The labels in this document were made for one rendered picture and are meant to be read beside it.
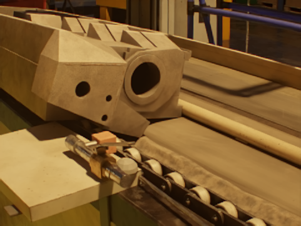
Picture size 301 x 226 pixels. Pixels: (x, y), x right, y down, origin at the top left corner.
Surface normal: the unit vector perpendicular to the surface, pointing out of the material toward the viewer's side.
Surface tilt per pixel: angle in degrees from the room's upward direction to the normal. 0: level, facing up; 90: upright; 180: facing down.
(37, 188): 0
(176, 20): 90
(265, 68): 90
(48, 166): 0
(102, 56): 38
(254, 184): 0
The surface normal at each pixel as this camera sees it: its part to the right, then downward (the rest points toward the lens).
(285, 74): -0.81, 0.18
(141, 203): 0.01, -0.94
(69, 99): 0.58, 0.28
